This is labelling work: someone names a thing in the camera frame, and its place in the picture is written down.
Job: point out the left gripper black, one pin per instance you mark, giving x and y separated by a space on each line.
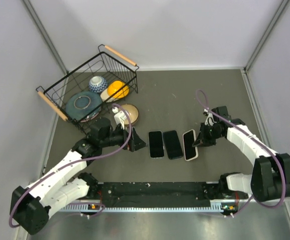
135 142

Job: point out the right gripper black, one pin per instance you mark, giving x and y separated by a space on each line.
202 138

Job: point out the cream phone case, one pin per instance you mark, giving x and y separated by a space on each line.
184 150

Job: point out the teal blue phone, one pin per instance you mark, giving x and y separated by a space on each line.
156 144

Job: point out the dark blue phone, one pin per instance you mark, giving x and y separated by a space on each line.
172 144

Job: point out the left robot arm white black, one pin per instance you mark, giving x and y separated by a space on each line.
34 205

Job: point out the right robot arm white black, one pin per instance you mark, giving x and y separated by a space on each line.
270 177

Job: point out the beige brown bowl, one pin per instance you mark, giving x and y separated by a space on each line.
132 111

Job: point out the pink plate under teal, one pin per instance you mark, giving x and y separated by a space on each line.
89 117

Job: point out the white bowl in basket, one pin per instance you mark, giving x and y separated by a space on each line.
106 97

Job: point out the yellow bowl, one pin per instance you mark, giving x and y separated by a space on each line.
118 89

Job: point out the teal blue plate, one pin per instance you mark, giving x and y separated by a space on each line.
82 104

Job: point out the blue white patterned bowl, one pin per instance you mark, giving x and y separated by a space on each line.
97 84

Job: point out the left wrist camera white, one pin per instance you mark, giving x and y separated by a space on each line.
119 117

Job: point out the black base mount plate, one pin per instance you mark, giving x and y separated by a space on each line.
154 194

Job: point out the black wire basket wooden handles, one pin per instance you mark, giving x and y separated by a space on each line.
108 63

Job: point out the aluminium rail with comb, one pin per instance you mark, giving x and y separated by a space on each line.
227 204

